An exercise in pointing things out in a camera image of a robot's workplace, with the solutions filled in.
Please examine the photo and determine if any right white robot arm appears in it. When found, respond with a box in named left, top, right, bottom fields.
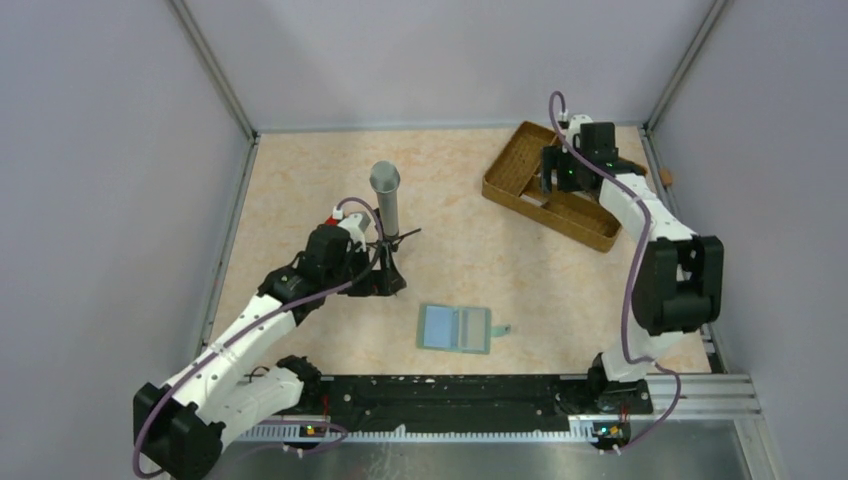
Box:
left=541, top=112, right=724, bottom=413

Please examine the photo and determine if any grey microphone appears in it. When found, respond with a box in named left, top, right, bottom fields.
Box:
left=369, top=161, right=400, bottom=237

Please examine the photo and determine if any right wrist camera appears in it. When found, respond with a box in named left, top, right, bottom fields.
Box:
left=557, top=111, right=594, bottom=147

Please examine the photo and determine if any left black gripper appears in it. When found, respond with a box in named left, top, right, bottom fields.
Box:
left=324, top=241, right=405, bottom=297

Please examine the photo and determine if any green card holder wallet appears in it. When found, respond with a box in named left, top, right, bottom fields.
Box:
left=416, top=303, right=513, bottom=355

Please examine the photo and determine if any brown woven cutlery tray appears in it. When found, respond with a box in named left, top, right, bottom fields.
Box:
left=482, top=121, right=621, bottom=253

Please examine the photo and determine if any small wooden block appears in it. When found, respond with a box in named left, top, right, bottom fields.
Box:
left=659, top=168, right=673, bottom=188

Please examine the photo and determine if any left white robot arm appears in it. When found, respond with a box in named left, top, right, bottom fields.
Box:
left=132, top=215, right=406, bottom=479

